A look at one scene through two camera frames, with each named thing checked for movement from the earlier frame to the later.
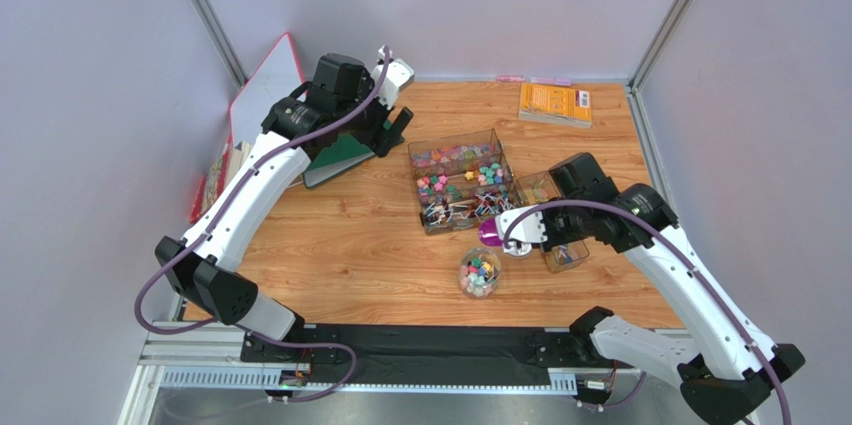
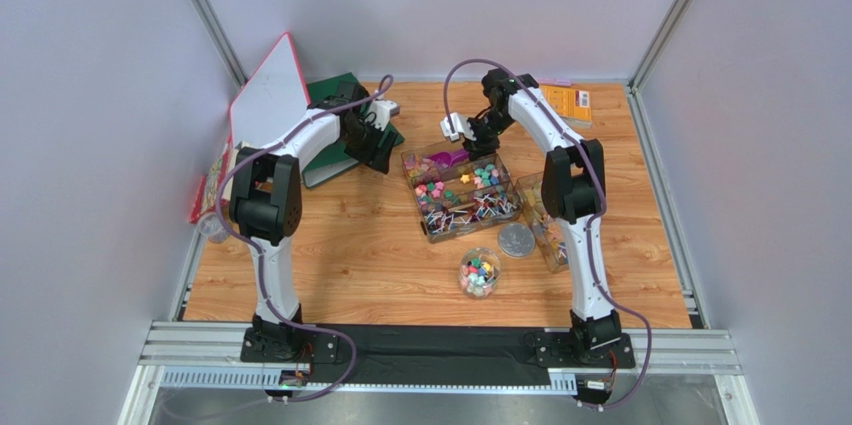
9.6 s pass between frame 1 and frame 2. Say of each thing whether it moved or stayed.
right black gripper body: moved
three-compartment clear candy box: stayed
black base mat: stayed
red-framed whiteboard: stayed
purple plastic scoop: moved
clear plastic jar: stayed
